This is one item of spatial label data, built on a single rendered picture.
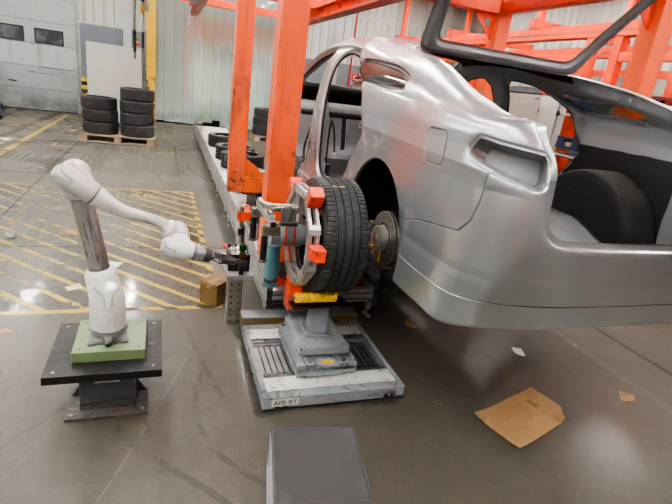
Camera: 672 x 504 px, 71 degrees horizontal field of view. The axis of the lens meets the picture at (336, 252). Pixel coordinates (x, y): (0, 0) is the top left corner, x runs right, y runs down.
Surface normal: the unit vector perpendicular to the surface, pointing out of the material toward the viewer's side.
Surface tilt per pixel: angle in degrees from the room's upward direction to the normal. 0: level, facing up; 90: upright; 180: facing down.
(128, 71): 90
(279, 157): 90
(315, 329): 90
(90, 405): 90
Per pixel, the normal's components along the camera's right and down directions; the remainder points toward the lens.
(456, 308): -0.46, 0.33
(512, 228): -0.20, 0.29
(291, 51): 0.32, 0.35
